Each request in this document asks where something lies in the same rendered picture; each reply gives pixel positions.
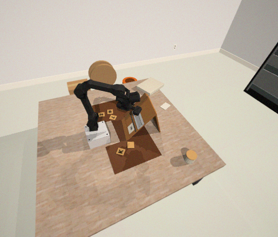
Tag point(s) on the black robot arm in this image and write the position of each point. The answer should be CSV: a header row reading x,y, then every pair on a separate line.
x,y
117,90

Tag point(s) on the grey square label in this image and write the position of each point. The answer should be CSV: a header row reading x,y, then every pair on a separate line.
x,y
130,128

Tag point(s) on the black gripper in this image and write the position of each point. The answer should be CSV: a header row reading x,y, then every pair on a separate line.
x,y
136,110

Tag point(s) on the small white jar with orange lid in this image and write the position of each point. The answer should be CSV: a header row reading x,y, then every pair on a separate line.
x,y
190,157

